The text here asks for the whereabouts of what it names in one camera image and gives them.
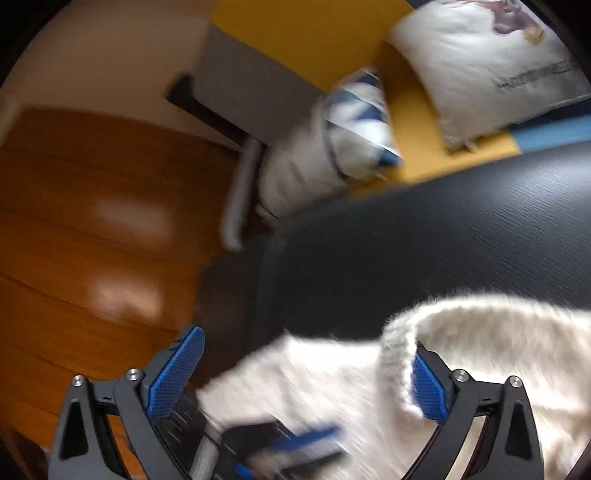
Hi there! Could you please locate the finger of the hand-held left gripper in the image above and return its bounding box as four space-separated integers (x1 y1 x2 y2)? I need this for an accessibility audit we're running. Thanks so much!
245 427 345 480

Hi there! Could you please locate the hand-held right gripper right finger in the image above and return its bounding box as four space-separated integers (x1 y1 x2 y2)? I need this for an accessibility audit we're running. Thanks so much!
402 342 546 480

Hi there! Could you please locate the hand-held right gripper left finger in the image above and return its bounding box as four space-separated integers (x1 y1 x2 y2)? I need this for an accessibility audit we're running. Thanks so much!
48 325 207 480

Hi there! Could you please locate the white knitted sweater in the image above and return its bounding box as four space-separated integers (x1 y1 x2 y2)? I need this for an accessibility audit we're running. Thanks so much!
196 295 591 480

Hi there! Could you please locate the black leather bench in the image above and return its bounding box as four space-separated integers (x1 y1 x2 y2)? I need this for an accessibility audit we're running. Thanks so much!
198 141 591 398

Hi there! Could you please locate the white triangle pattern pillow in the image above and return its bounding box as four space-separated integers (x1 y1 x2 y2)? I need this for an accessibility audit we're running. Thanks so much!
256 69 402 217

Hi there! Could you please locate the grey yellow blue sofa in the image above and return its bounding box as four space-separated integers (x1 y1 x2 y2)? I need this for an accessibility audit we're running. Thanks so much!
194 0 591 252

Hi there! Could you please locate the white deer print pillow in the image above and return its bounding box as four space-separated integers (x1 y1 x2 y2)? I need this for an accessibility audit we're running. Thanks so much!
385 0 583 153

